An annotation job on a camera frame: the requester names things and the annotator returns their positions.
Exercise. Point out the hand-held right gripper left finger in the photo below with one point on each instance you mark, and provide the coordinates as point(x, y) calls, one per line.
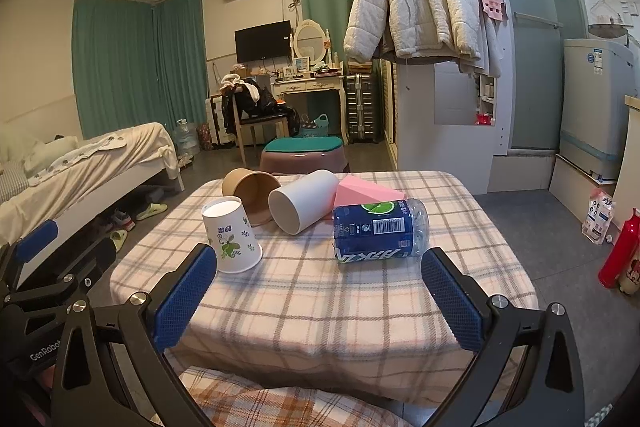
point(184, 299)

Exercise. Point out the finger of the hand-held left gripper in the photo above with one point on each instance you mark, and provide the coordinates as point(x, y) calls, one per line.
point(90, 257)
point(35, 239)

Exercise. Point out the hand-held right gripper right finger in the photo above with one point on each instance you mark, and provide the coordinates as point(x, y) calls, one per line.
point(452, 307)

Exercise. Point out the plain white paper cup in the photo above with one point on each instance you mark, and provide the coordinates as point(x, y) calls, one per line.
point(310, 197)

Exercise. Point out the leaf printed white paper cup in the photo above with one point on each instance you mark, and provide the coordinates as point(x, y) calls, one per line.
point(227, 237)

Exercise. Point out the green slipper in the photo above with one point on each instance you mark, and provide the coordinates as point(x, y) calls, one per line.
point(150, 210)
point(119, 239)

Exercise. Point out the pair of sneakers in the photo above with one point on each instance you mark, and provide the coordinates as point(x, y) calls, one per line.
point(122, 220)

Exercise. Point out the bed with cream blanket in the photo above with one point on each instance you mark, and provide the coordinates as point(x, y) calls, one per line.
point(100, 167)

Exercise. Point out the blue labelled plastic bottle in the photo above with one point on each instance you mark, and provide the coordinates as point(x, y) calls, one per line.
point(370, 232)

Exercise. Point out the orange plaid cloth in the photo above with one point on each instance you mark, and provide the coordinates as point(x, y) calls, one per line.
point(250, 402)

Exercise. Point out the plaid tablecloth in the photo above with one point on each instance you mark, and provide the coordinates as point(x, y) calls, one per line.
point(310, 307)

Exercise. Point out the brown paper bowl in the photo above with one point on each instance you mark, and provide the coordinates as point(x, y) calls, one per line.
point(247, 189)

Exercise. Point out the pink wedge box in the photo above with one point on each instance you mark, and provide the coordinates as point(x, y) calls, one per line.
point(360, 194)

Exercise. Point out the clear water jug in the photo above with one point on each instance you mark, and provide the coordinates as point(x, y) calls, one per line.
point(186, 137)

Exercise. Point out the dark red bag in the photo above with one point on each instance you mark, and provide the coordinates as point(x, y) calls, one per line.
point(204, 137)

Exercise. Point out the white plastic packet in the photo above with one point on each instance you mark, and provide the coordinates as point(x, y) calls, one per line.
point(598, 217)

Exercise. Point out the red bottle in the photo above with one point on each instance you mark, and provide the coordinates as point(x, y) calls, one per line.
point(620, 252)

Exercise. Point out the white wardrobe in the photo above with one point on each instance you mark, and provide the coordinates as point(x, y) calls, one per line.
point(420, 132)

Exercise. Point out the white suitcase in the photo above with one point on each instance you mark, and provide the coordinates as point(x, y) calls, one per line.
point(216, 122)

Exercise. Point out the pink stool with teal cushion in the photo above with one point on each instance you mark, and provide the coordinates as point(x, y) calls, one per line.
point(305, 154)

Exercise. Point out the wooden chair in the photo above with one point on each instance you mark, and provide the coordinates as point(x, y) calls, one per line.
point(262, 122)

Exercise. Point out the pile of clothes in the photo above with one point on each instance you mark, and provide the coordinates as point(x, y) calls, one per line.
point(252, 99)

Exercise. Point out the teal basket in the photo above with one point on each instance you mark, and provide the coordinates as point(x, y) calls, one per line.
point(314, 127)

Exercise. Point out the silver suitcase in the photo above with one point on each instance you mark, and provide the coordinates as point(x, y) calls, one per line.
point(360, 107)

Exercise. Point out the frosted glass door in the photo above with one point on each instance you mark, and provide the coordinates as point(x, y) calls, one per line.
point(535, 82)

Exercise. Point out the white washing machine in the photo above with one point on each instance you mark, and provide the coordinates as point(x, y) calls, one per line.
point(592, 107)

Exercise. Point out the white dressing table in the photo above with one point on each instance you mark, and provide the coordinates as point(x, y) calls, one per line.
point(310, 86)

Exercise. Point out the grey hanging garment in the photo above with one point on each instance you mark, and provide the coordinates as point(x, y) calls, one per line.
point(492, 49)

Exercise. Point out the black television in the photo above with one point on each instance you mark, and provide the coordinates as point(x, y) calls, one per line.
point(262, 41)

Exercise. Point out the oval white mirror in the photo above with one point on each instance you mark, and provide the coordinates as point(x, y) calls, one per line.
point(310, 39)

